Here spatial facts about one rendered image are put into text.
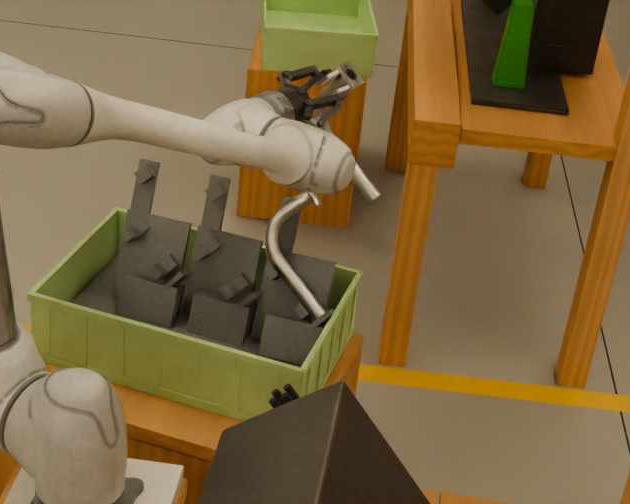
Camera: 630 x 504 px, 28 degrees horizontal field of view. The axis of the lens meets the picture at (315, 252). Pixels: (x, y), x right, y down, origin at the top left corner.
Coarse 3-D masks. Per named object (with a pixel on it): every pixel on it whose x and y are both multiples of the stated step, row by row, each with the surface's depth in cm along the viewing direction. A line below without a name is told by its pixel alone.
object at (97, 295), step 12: (108, 264) 295; (96, 276) 290; (108, 276) 291; (84, 288) 286; (96, 288) 286; (108, 288) 287; (84, 300) 282; (96, 300) 282; (108, 300) 283; (252, 300) 288; (108, 312) 279; (180, 312) 281; (156, 324) 276; (180, 324) 277; (324, 324) 283; (192, 336) 274; (240, 348) 272; (252, 348) 272; (276, 360) 270
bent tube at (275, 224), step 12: (288, 204) 269; (300, 204) 268; (276, 216) 269; (288, 216) 269; (276, 228) 269; (276, 240) 270; (276, 252) 269; (276, 264) 269; (288, 264) 270; (288, 276) 269; (300, 288) 268; (300, 300) 269; (312, 300) 268; (312, 312) 268; (324, 312) 268
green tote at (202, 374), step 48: (96, 240) 287; (192, 240) 292; (48, 288) 269; (336, 288) 286; (48, 336) 266; (96, 336) 262; (144, 336) 258; (336, 336) 273; (144, 384) 264; (192, 384) 260; (240, 384) 256
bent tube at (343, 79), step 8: (344, 64) 252; (344, 72) 251; (352, 72) 253; (336, 80) 253; (344, 80) 252; (352, 80) 251; (360, 80) 253; (328, 88) 255; (336, 88) 254; (352, 88) 251; (320, 96) 257; (320, 112) 258; (328, 120) 260; (320, 128) 260; (328, 128) 260; (360, 168) 260; (360, 176) 259; (360, 184) 259; (368, 184) 259; (368, 192) 259; (376, 192) 259; (368, 200) 260
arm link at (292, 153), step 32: (96, 96) 187; (96, 128) 187; (128, 128) 195; (160, 128) 198; (192, 128) 201; (224, 128) 205; (288, 128) 214; (224, 160) 206; (256, 160) 207; (288, 160) 211; (320, 160) 214; (352, 160) 216; (320, 192) 217
